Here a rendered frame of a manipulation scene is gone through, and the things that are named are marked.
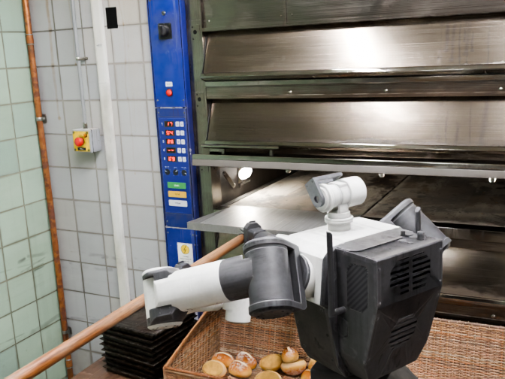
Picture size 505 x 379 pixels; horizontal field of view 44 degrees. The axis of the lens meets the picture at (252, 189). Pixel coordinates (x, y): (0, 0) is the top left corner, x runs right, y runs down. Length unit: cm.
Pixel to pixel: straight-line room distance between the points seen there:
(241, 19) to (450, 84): 81
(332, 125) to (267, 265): 113
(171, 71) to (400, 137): 94
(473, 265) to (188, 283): 125
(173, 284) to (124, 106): 150
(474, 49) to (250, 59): 80
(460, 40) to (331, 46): 44
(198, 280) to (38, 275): 189
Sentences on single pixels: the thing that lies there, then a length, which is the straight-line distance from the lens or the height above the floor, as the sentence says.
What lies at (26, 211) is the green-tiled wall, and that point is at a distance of 304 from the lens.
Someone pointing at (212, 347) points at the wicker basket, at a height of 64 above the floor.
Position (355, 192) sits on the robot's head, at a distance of 141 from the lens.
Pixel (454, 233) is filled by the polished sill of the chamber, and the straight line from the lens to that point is 228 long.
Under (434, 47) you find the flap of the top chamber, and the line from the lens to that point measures 219.
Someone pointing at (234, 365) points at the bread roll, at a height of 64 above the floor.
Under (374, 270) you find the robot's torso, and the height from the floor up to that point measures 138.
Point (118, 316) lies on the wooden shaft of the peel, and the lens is 156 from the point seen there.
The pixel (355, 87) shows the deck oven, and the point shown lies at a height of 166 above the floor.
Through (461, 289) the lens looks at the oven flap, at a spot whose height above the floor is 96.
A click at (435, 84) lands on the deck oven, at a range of 220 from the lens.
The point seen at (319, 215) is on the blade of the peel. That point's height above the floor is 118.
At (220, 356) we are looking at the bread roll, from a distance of 256.
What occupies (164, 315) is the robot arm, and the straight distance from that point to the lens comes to 137.
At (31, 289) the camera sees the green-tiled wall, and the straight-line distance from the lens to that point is 312.
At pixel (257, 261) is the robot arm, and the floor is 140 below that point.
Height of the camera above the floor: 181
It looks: 12 degrees down
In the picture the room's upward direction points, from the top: 3 degrees counter-clockwise
